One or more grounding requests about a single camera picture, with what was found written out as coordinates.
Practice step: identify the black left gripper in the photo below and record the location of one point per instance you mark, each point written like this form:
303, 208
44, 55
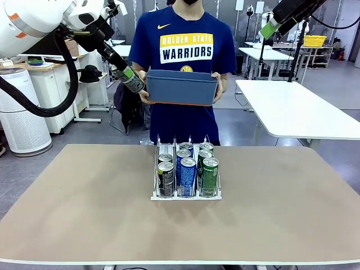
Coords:
95, 35

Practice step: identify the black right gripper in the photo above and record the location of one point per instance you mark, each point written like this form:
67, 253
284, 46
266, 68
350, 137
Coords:
306, 7

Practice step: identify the black beverage can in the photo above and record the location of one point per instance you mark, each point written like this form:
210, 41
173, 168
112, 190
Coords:
165, 157
165, 180
133, 83

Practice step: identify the blue-grey plastic bin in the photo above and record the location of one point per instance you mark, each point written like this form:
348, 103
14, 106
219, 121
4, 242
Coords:
181, 90

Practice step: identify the green beverage can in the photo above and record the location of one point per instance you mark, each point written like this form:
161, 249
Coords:
205, 154
206, 146
210, 177

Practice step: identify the person's left forearm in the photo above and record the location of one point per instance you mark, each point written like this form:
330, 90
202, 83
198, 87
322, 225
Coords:
224, 81

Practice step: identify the person's right forearm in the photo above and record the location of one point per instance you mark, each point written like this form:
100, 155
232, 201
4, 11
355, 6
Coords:
135, 67

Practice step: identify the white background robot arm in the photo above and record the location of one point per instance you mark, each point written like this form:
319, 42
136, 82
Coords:
264, 39
305, 28

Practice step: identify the clear three-lane can dispenser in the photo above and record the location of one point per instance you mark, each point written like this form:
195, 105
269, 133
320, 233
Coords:
187, 198

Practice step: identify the person's right hand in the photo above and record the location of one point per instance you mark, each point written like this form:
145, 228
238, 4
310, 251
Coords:
144, 98

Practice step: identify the person's left hand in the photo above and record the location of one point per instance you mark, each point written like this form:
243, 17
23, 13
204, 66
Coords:
220, 87

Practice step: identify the white background work table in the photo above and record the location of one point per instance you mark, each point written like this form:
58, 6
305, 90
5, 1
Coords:
267, 54
122, 50

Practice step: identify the black hat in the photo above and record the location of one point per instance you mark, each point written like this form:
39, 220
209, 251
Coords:
90, 73

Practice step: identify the black tripod pole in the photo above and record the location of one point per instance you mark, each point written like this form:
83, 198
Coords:
298, 53

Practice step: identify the yellow plastic crate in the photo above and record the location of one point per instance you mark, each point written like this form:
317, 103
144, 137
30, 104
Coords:
315, 40

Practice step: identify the small white side table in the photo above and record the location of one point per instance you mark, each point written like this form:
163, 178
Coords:
87, 98

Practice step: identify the chair draped with jackets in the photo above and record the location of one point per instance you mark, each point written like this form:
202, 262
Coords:
126, 109

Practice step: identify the wooden shelf unit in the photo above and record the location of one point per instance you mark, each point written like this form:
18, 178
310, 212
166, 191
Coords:
320, 54

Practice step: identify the black computer monitor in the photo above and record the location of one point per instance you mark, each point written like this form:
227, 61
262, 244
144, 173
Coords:
47, 50

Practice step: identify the person in blue t-shirt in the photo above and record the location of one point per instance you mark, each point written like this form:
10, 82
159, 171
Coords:
182, 33

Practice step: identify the white desk with cabinet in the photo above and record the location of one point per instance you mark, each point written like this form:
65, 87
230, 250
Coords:
56, 112

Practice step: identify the green round dish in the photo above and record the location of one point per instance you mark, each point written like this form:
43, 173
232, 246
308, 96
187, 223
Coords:
36, 62

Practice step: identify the large white table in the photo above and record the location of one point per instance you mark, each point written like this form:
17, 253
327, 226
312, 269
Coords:
295, 112

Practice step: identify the white cylindrical air purifier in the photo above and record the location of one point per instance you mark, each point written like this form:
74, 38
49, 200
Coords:
25, 123

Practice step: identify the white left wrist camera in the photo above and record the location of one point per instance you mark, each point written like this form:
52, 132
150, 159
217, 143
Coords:
116, 7

